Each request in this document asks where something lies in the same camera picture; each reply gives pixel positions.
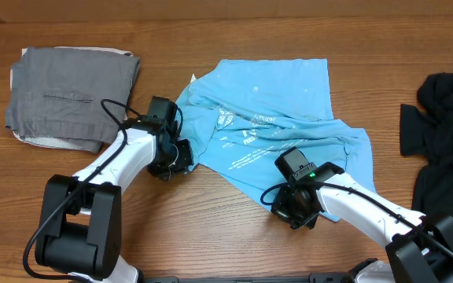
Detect light blue printed t-shirt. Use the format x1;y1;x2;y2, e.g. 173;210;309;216
177;59;375;209

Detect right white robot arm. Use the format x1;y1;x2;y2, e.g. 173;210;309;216
271;161;453;282

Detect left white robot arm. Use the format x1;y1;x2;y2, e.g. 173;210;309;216
28;116;193;282

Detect folded grey shorts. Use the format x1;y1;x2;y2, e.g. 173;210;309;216
5;46;142;154

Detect black garment pile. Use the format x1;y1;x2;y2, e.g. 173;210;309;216
400;73;453;217

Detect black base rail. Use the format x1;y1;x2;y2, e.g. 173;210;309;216
143;272;354;283

